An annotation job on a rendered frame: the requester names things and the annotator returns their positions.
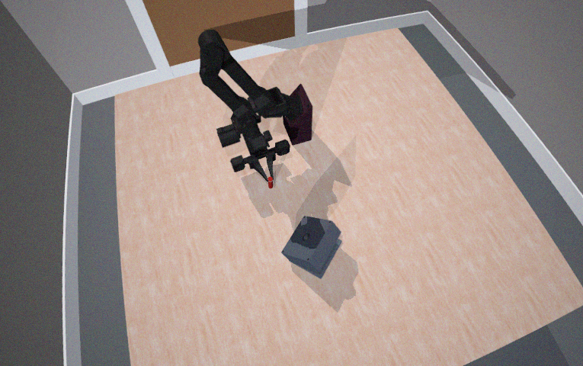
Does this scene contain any blue-grey sloped panel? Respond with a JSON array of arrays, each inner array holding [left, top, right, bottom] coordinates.
[[281, 216, 341, 279]]

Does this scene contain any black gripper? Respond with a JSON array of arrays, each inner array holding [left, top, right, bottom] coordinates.
[[230, 131, 290, 181]]

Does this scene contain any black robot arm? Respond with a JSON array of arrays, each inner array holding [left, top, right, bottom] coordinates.
[[198, 30, 303, 154]]

